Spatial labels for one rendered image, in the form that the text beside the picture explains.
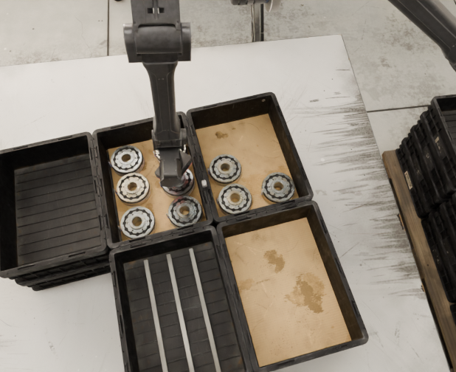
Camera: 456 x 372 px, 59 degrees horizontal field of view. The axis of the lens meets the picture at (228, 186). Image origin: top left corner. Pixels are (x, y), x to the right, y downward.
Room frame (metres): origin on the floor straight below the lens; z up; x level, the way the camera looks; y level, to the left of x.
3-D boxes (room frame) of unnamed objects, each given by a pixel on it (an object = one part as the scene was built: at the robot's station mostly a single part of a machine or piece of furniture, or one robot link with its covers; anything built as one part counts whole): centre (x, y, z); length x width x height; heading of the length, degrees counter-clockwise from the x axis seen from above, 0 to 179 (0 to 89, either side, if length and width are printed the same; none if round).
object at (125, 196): (0.53, 0.30, 0.86); 0.10 x 0.10 x 0.01
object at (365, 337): (0.23, -0.15, 0.92); 0.40 x 0.30 x 0.02; 14
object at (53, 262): (0.47, 0.52, 0.92); 0.40 x 0.30 x 0.02; 14
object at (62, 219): (0.47, 0.52, 0.87); 0.40 x 0.30 x 0.11; 14
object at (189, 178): (0.56, 0.16, 0.86); 0.10 x 0.10 x 0.01
